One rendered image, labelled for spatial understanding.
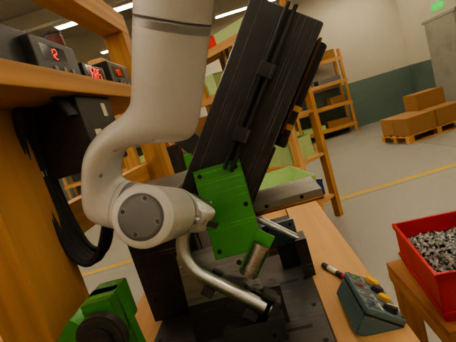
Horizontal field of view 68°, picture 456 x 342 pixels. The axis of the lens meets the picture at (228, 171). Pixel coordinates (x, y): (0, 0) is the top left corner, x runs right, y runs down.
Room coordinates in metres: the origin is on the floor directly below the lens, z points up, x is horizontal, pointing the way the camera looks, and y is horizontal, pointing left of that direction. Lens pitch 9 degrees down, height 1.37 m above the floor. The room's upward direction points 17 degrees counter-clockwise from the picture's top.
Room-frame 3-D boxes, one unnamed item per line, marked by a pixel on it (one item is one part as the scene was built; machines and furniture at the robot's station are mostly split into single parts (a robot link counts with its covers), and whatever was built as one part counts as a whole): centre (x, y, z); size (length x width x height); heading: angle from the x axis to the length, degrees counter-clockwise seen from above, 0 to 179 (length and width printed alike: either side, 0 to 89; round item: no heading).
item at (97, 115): (0.79, 0.30, 1.43); 0.17 x 0.12 x 0.15; 174
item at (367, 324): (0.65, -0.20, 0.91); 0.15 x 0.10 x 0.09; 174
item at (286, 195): (0.94, -0.03, 1.11); 0.39 x 0.16 x 0.03; 84
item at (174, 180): (1.00, 0.20, 1.07); 0.30 x 0.18 x 0.34; 174
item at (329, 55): (9.28, -2.10, 1.12); 3.16 x 0.54 x 2.24; 89
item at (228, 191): (0.79, 0.02, 1.17); 0.13 x 0.12 x 0.20; 174
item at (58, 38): (1.03, 0.36, 1.71); 0.05 x 0.05 x 0.04
